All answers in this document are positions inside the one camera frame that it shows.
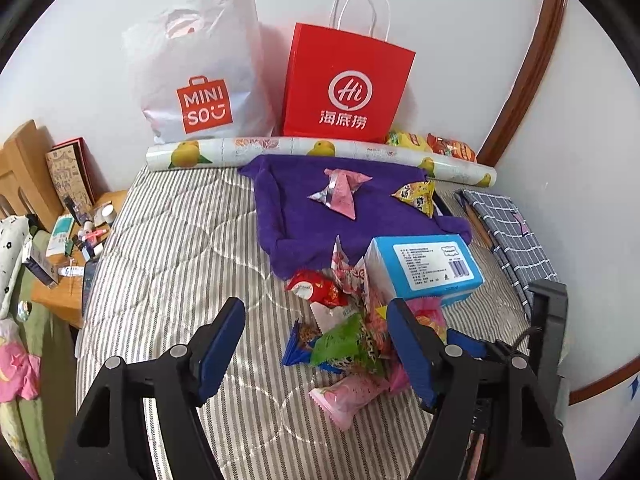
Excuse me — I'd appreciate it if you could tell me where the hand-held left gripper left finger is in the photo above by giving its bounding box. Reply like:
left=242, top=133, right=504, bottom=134
left=62, top=296, right=247, bottom=480

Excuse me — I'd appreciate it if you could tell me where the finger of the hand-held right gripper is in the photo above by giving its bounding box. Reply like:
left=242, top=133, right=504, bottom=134
left=446, top=329, right=503, bottom=361

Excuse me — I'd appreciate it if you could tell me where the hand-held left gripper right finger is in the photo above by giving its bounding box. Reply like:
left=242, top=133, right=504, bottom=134
left=385, top=297, right=576, bottom=480

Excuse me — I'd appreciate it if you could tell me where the pink peach snack packet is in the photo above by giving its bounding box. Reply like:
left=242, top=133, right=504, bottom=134
left=309, top=374, right=391, bottom=431

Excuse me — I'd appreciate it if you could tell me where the white snack packet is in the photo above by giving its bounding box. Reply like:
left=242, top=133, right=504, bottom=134
left=311, top=302, right=353, bottom=333

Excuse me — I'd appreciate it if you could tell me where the orange pink snack packet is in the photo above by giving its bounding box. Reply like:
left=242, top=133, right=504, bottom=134
left=405, top=297, right=448, bottom=342

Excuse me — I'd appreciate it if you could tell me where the green snack packet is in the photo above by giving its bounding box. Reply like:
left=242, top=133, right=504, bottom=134
left=310, top=312, right=386, bottom=376

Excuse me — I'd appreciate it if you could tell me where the blue snack packet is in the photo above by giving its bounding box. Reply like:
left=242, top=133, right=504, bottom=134
left=281, top=321, right=321, bottom=367

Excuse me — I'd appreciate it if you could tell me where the blue tissue box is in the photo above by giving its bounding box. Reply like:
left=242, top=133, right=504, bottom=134
left=363, top=234, right=485, bottom=308

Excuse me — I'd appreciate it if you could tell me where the grey checked pillow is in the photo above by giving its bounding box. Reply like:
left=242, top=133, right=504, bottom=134
left=460, top=189, right=561, bottom=321

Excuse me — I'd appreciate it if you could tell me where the pink floral snack packet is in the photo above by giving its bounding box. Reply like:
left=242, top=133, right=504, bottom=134
left=332, top=235, right=371, bottom=306

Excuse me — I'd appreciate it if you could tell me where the red snack packet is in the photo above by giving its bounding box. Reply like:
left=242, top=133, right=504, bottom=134
left=285, top=270, right=348, bottom=308

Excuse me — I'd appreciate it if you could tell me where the black phone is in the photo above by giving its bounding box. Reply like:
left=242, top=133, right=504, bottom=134
left=81, top=257, right=101, bottom=311

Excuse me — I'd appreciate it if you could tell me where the purple towel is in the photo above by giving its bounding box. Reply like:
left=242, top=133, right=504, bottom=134
left=239, top=155, right=473, bottom=281

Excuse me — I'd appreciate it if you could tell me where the yellow snack packet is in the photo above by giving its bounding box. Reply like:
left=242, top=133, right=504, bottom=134
left=391, top=180, right=437, bottom=218

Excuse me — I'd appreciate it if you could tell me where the wooden nightstand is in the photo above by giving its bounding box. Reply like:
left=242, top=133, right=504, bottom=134
left=30, top=190, right=128, bottom=328

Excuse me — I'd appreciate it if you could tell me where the pink silver triangular snack packet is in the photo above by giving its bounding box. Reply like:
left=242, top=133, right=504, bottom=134
left=308, top=167, right=373, bottom=221

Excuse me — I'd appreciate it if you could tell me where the red chips bag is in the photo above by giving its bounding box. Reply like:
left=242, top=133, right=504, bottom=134
left=427, top=133, right=478, bottom=163

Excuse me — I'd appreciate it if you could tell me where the dark blue box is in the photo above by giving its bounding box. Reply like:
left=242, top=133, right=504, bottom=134
left=25, top=255, right=58, bottom=288

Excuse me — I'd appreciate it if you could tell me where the teal box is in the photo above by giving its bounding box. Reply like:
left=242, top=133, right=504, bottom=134
left=47, top=215, right=73, bottom=256

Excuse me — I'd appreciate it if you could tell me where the green blanket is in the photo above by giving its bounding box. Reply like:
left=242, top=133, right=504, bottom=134
left=0, top=240, right=76, bottom=480

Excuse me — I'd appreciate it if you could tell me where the pink cloth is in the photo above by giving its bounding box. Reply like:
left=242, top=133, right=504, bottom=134
left=0, top=320, right=41, bottom=403

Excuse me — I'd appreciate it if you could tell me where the yellow chips bag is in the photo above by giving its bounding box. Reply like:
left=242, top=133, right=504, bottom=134
left=385, top=130, right=433, bottom=153

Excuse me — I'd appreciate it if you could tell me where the fruit print paper roll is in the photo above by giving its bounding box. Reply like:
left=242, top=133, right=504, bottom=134
left=146, top=136, right=498, bottom=188

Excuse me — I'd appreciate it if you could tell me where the white floral pillow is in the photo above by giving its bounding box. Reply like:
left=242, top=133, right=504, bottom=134
left=0, top=215, right=31, bottom=318

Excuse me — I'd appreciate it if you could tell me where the red box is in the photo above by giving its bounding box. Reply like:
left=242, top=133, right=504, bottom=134
left=52, top=137, right=108, bottom=196

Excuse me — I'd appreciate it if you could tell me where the patterned kraft book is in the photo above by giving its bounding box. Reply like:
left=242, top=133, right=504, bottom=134
left=46, top=142, right=96, bottom=211

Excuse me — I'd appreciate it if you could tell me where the wooden headboard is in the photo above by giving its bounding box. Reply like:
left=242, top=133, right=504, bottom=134
left=0, top=120, right=66, bottom=231

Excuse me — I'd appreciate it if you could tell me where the red paper bag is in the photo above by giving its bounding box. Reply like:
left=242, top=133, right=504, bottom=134
left=279, top=0, right=417, bottom=143

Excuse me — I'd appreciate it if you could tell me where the white plastic shopping bag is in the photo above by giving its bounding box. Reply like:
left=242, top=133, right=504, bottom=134
left=122, top=0, right=276, bottom=145

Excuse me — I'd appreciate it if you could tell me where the wooden door frame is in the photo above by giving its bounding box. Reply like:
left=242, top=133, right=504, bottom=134
left=477, top=0, right=568, bottom=166

